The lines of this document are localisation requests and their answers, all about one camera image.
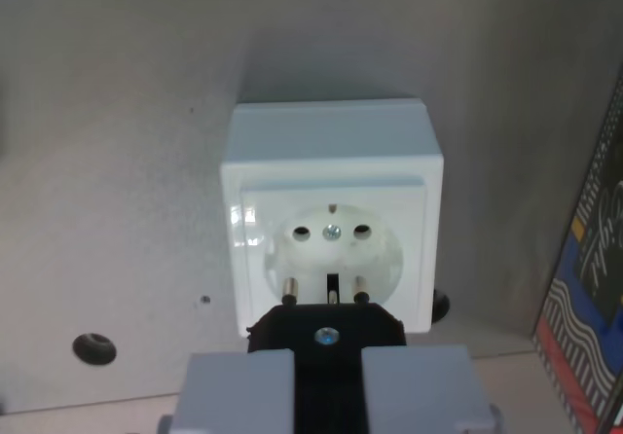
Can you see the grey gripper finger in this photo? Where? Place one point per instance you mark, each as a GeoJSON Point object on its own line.
{"type": "Point", "coordinates": [423, 395]}
{"type": "Point", "coordinates": [233, 395]}

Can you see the black two-pin power plug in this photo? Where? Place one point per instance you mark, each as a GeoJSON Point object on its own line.
{"type": "Point", "coordinates": [282, 332]}

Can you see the After Eight mint box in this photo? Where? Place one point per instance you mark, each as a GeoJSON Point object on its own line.
{"type": "Point", "coordinates": [589, 317]}

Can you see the white wall socket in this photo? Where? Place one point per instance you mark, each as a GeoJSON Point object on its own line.
{"type": "Point", "coordinates": [336, 161]}

